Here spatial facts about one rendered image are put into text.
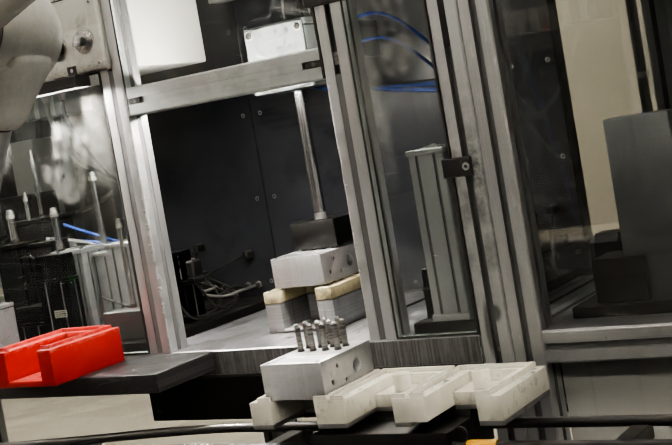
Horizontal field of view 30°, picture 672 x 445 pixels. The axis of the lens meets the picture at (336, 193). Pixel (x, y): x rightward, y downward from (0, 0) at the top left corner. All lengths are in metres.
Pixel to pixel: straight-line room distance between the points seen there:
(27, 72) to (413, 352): 0.67
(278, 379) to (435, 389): 0.22
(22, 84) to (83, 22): 0.56
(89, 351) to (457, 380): 0.63
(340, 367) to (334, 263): 0.38
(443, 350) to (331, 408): 0.22
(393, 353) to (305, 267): 0.26
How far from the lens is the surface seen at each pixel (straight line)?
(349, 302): 1.99
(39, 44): 1.50
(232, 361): 1.95
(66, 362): 1.95
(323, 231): 2.03
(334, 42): 1.78
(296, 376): 1.64
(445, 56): 1.69
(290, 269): 2.00
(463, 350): 1.74
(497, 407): 1.50
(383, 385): 1.68
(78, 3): 2.04
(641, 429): 1.54
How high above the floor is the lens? 1.22
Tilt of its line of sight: 3 degrees down
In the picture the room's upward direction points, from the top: 10 degrees counter-clockwise
